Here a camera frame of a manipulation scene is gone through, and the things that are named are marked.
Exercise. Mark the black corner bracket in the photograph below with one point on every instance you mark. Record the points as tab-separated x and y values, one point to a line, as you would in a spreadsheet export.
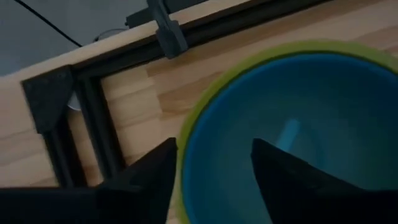
46	99

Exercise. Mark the blue bowl with green rim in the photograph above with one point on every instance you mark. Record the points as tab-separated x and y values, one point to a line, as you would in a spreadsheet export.
217	87

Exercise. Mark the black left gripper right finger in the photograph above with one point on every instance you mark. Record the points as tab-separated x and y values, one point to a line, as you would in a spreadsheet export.
295	193

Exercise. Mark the black metal frame rail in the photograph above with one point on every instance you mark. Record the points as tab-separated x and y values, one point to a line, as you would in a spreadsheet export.
102	130

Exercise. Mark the grey clamp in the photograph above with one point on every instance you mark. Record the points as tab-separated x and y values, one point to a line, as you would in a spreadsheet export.
166	31

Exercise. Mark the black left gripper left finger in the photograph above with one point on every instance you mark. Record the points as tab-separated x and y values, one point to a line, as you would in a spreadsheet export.
146	186

